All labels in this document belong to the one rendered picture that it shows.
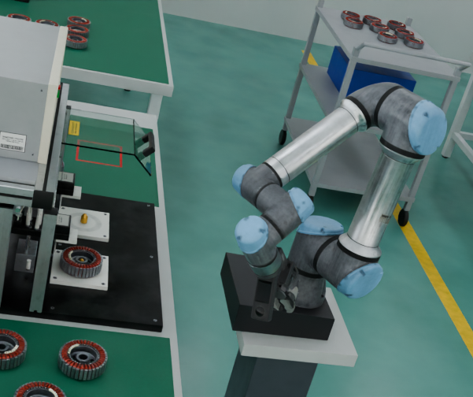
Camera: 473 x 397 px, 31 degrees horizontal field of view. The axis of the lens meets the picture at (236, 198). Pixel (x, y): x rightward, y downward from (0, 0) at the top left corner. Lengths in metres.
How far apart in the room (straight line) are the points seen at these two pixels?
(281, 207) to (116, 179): 1.06
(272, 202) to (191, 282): 1.91
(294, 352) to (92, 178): 0.97
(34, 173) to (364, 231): 0.81
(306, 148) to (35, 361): 0.81
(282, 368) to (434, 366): 1.50
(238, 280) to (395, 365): 1.52
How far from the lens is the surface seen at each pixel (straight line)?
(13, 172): 2.04
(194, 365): 3.35
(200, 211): 4.39
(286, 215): 1.92
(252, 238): 1.87
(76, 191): 2.49
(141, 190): 2.84
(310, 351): 2.31
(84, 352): 2.08
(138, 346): 2.15
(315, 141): 2.06
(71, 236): 2.27
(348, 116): 2.10
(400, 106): 2.06
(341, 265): 2.17
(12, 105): 2.04
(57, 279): 2.28
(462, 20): 8.18
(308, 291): 2.31
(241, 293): 2.29
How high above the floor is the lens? 2.06
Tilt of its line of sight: 27 degrees down
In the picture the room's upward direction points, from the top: 15 degrees clockwise
